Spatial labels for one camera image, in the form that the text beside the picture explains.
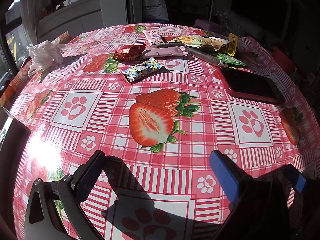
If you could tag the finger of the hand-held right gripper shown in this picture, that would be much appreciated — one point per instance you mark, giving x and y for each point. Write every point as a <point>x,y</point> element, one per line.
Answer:
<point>298,180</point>

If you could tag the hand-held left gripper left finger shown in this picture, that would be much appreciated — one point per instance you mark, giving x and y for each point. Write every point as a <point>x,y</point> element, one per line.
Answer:
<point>90,177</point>

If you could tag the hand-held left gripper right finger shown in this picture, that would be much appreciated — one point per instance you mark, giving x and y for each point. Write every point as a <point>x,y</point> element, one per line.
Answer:
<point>225,177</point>

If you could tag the green snack packet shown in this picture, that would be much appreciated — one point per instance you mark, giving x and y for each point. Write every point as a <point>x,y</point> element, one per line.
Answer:
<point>231,60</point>

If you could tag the blue cartoon candy packet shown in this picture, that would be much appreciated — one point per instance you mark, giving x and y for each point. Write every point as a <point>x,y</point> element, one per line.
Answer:
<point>142,70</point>

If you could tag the grey stick packet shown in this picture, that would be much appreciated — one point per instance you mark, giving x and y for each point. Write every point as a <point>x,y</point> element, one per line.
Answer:
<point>202,54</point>

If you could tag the red candy wrapper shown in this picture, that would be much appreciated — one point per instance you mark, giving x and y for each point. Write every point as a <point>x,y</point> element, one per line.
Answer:
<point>127,52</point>

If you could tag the yellow snack packet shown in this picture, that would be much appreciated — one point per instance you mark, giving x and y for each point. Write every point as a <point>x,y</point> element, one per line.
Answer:
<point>233,43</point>

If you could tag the yellow green snack bag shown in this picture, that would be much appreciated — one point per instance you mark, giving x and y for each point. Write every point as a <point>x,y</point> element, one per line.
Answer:
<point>200,41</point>

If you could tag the pink snack packet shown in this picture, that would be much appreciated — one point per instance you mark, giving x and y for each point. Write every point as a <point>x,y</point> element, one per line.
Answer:
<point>162,52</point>

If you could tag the dark stick packet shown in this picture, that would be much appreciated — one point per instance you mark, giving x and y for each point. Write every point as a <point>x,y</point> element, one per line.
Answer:
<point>170,45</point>

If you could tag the pink white stick packet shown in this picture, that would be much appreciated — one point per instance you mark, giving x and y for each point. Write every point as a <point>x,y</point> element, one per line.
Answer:
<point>153,37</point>

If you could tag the strawberry printed tablecloth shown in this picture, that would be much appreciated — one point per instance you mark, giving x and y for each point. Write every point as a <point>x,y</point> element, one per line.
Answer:
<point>100,120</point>

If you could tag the smartphone in red case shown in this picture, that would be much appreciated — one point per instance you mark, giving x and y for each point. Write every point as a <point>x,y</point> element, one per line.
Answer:
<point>250,83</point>

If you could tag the red chair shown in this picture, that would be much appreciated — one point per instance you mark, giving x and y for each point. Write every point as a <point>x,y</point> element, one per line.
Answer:
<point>282,58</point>

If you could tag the white crumpled plastic bag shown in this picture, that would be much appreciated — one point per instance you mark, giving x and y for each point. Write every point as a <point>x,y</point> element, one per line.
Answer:
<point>45,52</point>

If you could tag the pink plastic stool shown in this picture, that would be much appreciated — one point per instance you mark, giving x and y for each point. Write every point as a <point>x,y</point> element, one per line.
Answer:
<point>202,23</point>

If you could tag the white cabinet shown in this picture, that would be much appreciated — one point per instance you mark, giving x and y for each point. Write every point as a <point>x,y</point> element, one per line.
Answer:
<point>67,21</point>

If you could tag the clear plastic bag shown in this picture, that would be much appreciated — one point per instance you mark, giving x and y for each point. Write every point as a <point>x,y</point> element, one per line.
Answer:
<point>226,17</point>

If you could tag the white printed bag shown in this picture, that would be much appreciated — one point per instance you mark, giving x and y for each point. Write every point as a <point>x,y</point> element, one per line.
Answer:
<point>153,8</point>

